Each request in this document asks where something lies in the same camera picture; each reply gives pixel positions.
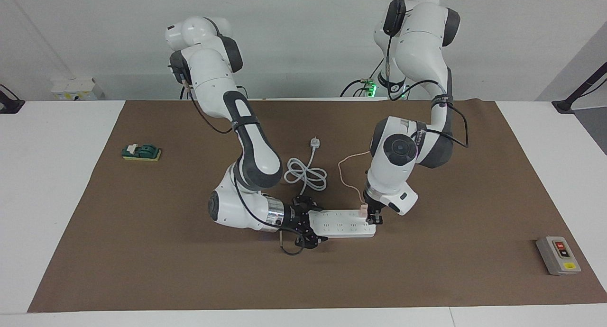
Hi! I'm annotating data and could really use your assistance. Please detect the white power strip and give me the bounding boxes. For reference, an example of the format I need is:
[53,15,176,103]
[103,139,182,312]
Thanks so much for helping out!
[308,209,377,238]

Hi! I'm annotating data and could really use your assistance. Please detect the grey on off switch box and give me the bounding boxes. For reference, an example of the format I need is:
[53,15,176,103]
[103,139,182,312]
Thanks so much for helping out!
[535,236,582,276]

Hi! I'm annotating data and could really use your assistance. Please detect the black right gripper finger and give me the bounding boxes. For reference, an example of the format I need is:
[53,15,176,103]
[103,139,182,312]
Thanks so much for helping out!
[296,229,328,250]
[294,194,324,212]

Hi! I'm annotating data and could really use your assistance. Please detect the black clamp mount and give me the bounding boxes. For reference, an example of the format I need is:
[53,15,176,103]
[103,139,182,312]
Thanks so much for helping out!
[0,84,26,115]

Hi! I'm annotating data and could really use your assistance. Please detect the pink charging cable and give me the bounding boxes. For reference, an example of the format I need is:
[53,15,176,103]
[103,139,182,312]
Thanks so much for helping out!
[337,150,371,206]

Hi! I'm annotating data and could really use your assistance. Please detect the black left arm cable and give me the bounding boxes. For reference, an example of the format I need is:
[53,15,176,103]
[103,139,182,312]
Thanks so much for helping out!
[383,0,470,150]

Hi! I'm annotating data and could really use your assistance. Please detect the black angled stand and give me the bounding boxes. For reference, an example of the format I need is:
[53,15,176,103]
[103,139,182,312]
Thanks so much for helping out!
[552,62,607,115]

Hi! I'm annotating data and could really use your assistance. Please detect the black base cable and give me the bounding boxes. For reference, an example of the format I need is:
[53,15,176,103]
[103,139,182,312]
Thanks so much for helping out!
[339,57,386,99]

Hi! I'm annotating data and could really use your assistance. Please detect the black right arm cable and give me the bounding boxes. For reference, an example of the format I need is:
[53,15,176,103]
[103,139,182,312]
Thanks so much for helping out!
[178,78,306,257]

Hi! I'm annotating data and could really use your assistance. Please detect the white power cord with plug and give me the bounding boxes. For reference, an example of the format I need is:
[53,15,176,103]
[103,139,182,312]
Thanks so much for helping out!
[284,136,328,209]

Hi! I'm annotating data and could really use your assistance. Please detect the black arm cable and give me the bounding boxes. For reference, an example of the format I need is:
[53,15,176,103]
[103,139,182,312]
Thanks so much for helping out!
[383,0,470,150]
[178,78,306,257]

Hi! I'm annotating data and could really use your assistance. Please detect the white box yellow labels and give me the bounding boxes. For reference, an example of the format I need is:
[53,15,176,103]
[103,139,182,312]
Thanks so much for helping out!
[51,77,106,101]

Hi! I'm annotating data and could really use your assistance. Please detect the brown table mat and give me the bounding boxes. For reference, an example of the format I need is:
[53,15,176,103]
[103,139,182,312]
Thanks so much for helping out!
[28,99,607,313]

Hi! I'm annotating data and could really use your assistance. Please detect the green knife switch yellow base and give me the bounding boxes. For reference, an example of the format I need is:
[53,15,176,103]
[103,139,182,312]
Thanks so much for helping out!
[121,143,162,163]

